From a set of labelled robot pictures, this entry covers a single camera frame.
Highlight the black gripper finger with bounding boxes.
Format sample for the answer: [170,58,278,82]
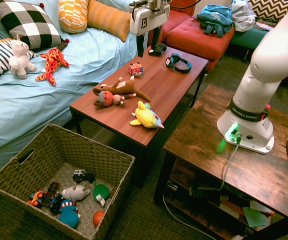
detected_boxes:
[136,33,145,58]
[151,25,162,51]

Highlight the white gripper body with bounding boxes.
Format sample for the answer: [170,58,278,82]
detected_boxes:
[129,0,171,36]

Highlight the small red toy cube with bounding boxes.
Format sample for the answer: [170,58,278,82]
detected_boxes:
[127,62,144,79]

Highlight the woven wicker basket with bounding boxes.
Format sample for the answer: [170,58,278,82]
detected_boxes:
[0,122,136,240]

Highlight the black white toy jeep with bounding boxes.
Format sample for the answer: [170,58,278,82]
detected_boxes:
[72,169,96,184]

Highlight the red black toy truck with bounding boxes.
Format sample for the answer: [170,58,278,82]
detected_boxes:
[41,181,61,207]

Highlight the blue toy train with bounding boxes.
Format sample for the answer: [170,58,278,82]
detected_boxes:
[49,193,64,216]

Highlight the orange toy car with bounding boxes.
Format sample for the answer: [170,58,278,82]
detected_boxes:
[27,189,45,208]

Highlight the black game controller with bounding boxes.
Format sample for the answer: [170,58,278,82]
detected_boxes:
[148,42,168,57]

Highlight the red armchair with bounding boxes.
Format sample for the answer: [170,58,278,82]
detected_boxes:
[147,0,197,47]

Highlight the orange pillow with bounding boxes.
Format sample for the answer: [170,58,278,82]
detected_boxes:
[87,0,132,43]

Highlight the teal black headphones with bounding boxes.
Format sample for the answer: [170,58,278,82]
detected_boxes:
[165,53,192,75]

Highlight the red tufted ottoman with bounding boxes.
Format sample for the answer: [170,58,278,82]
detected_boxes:
[165,16,235,72]

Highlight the reddish wood coffee table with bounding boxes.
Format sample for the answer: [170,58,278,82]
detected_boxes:
[69,42,209,190]

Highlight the brown plush monkey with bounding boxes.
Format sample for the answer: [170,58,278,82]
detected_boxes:
[92,75,151,103]

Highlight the light blue sofa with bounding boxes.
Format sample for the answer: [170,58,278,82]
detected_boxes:
[0,0,144,185]

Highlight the sock monkey plush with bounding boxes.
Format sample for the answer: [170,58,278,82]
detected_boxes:
[93,90,137,108]

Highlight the teal backpack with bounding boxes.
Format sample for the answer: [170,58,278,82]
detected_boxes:
[196,4,234,38]

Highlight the yellow blue bird plush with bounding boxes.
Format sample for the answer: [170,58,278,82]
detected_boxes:
[129,100,165,130]

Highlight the yellow patterned bolster pillow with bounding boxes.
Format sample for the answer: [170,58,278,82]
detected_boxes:
[58,0,89,35]

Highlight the teal couch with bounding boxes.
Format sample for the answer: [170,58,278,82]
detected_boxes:
[229,24,263,51]

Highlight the red flame dolphin plush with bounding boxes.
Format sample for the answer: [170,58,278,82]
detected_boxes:
[35,47,70,87]

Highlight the white grey clothing pile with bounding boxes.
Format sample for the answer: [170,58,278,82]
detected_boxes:
[229,0,257,33]

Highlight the black white checkered pillow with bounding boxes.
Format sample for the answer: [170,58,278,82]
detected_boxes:
[0,0,70,53]

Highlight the black white chevron pillow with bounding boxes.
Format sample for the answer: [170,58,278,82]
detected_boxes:
[247,0,288,23]

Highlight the white unicorn plush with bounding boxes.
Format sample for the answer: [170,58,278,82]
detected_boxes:
[8,34,38,80]

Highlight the green ball with tag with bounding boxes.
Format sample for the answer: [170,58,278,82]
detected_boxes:
[92,183,111,207]

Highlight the rustic brown wood table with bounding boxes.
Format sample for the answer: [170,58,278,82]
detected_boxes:
[153,83,288,240]

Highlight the black power adapter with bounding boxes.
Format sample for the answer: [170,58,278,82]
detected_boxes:
[188,185,217,199]

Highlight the grey rhino plush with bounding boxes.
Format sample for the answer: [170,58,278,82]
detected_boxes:
[60,184,92,201]

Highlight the orange ball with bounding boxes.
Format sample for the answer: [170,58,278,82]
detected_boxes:
[92,210,105,228]

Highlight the teal superhero plush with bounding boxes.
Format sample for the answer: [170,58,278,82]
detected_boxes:
[58,198,82,230]

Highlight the green paper sheet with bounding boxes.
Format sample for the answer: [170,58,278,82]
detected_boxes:
[242,206,268,228]

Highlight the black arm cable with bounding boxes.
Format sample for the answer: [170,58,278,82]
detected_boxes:
[170,0,202,10]

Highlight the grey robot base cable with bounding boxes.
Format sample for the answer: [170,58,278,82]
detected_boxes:
[215,134,243,191]

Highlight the white floor cable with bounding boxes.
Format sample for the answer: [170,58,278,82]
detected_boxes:
[162,192,217,240]

